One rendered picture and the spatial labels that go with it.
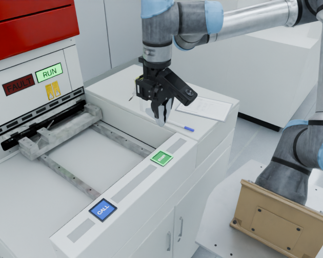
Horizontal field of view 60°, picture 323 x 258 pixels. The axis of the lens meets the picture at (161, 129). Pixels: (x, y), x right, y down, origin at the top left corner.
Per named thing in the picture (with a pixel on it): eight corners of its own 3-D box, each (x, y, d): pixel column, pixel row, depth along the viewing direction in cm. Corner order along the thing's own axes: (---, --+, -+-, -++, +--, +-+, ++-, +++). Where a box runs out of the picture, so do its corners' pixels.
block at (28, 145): (19, 146, 110) (17, 140, 108) (27, 142, 112) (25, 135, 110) (31, 154, 106) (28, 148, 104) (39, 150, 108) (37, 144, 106)
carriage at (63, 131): (20, 152, 111) (18, 147, 109) (91, 112, 134) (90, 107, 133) (31, 161, 107) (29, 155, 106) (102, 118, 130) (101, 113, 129)
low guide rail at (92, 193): (28, 152, 116) (26, 146, 114) (32, 149, 117) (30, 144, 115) (113, 214, 92) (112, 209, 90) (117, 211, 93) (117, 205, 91)
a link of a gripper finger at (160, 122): (149, 121, 87) (148, 94, 81) (164, 127, 84) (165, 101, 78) (143, 125, 85) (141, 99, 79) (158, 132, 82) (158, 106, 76)
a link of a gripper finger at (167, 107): (156, 116, 89) (155, 90, 83) (170, 123, 86) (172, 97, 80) (149, 121, 87) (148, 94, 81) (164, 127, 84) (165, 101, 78)
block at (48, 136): (38, 136, 115) (36, 130, 113) (45, 132, 117) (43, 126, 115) (49, 144, 111) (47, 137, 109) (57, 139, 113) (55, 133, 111)
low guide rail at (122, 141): (80, 122, 133) (79, 117, 131) (83, 120, 134) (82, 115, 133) (163, 168, 109) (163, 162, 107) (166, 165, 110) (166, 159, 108)
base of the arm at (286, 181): (303, 204, 89) (315, 175, 89) (305, 207, 75) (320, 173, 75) (257, 184, 96) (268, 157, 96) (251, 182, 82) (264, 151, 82)
